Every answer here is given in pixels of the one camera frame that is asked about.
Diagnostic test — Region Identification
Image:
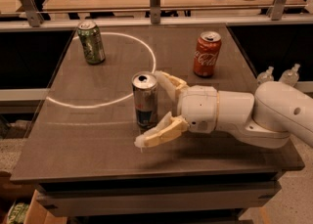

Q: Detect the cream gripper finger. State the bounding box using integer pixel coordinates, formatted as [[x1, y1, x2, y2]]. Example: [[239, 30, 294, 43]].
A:
[[155, 70, 188, 102], [134, 112, 189, 149]]

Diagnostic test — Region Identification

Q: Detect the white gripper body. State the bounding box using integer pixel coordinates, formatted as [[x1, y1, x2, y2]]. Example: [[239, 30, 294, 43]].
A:
[[177, 85, 218, 133]]

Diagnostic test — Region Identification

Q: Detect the silver blue redbull can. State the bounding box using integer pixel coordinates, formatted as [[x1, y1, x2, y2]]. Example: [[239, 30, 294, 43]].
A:
[[132, 71, 157, 129]]

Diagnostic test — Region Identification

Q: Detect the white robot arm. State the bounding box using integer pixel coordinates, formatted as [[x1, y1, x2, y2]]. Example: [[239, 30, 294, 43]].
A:
[[132, 71, 313, 149]]

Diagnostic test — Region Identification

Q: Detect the red coca cola can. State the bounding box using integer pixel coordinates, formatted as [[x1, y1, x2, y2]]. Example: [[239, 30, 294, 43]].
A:
[[193, 31, 222, 77]]

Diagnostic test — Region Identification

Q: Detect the green soda can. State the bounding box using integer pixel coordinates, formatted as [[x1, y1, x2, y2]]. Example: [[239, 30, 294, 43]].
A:
[[77, 21, 106, 65]]

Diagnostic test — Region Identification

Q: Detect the clear plastic bottle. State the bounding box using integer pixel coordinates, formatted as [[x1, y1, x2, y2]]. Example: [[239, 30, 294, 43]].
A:
[[279, 64, 300, 86], [257, 67, 274, 85]]

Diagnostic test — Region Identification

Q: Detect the green printed box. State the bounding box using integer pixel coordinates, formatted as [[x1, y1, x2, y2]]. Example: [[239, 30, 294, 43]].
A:
[[7, 202, 29, 224]]

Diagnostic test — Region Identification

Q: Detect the horizontal metal rail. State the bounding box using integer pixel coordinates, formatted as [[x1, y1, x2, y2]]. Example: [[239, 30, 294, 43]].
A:
[[0, 14, 313, 31]]

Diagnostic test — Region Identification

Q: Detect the middle metal rail bracket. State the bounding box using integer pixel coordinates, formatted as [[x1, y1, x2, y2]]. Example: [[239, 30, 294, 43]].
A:
[[150, 0, 160, 23]]

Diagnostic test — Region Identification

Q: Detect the left metal rail bracket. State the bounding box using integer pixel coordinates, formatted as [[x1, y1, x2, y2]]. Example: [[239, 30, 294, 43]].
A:
[[20, 0, 44, 27]]

